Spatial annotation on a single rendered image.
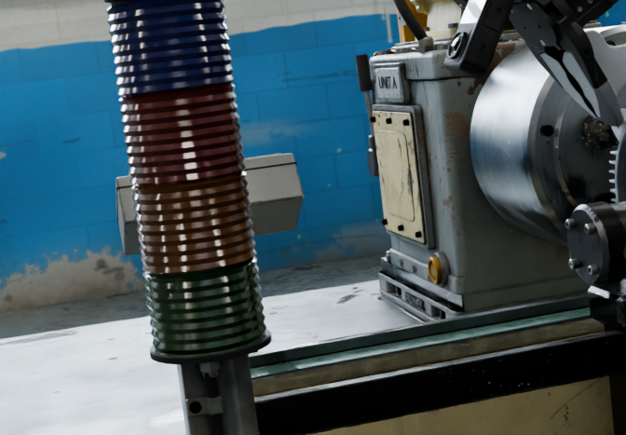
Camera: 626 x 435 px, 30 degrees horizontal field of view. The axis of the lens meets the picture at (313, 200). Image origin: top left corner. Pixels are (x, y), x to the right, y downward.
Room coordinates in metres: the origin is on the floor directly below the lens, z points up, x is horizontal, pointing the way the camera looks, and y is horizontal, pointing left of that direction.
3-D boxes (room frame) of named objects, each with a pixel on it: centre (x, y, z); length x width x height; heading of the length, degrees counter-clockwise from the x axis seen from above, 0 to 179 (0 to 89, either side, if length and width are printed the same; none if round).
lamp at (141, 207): (0.60, 0.06, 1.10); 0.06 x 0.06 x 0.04
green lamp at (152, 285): (0.60, 0.06, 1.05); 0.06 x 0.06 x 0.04
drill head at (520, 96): (1.36, -0.32, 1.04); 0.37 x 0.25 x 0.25; 13
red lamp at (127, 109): (0.60, 0.06, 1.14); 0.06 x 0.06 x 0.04
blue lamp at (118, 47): (0.60, 0.06, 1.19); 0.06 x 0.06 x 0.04
